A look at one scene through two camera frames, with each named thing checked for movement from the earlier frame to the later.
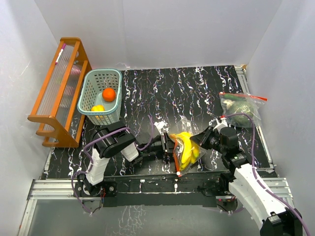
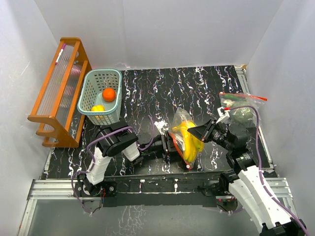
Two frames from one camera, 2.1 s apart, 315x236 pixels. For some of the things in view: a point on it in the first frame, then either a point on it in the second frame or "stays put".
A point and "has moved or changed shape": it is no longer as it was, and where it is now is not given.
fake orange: x=109 y=94 stays put
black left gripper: x=167 y=145 stays put
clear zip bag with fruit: x=187 y=151 has moved or changed shape
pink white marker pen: x=63 y=45 stays put
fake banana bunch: x=191 y=153 has moved or changed shape
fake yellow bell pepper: x=98 y=107 stays put
